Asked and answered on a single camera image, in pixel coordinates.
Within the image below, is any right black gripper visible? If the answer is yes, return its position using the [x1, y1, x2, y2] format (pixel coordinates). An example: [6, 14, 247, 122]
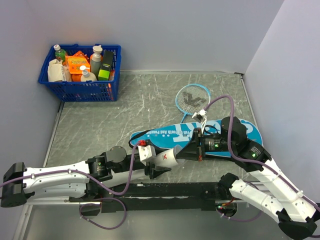
[175, 127, 235, 161]

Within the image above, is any white shuttlecock tube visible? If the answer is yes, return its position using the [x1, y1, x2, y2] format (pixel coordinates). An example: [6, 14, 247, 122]
[102, 145, 185, 188]

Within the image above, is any blue racket cover bag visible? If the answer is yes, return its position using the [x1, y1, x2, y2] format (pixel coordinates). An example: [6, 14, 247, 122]
[130, 118, 263, 158]

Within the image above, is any blue badminton racket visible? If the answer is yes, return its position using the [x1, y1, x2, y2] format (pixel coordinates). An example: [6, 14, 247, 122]
[175, 83, 211, 124]

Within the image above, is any blue plastic basket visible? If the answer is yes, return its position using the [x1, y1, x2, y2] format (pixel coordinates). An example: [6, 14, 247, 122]
[38, 44, 122, 102]

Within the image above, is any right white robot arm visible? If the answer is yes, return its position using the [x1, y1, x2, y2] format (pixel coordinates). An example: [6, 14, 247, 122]
[176, 113, 320, 240]

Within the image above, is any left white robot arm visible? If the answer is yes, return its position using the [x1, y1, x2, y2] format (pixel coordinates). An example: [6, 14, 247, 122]
[0, 145, 178, 208]

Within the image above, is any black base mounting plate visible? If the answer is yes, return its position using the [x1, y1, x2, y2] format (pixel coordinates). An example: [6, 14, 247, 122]
[68, 182, 248, 213]

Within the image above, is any black green box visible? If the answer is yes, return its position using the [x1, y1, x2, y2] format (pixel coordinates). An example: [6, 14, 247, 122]
[98, 50, 114, 81]

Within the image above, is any beige pump bottle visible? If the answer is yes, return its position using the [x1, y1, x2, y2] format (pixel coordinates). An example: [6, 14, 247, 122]
[79, 65, 97, 82]

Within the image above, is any grey pump bottle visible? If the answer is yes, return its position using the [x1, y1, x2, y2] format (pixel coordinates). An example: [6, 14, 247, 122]
[90, 45, 103, 79]

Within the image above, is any orange snack packet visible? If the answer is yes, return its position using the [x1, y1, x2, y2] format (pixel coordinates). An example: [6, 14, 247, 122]
[65, 50, 90, 75]

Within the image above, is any beige cloth bag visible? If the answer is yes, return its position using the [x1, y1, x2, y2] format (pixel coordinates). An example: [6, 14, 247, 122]
[47, 59, 72, 83]

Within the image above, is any green drink bottle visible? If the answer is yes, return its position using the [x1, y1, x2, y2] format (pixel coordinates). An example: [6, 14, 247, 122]
[53, 44, 67, 62]

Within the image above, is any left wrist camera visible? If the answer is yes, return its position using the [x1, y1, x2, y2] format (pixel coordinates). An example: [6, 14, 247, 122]
[138, 140, 156, 166]

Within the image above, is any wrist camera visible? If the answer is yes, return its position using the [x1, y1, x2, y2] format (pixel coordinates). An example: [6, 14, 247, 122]
[192, 109, 207, 134]
[138, 140, 156, 166]

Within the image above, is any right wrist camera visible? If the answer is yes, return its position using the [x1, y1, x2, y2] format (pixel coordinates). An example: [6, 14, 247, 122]
[192, 109, 207, 134]

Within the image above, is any aluminium rail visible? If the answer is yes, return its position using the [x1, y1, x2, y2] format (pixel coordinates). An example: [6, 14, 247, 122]
[23, 181, 290, 206]

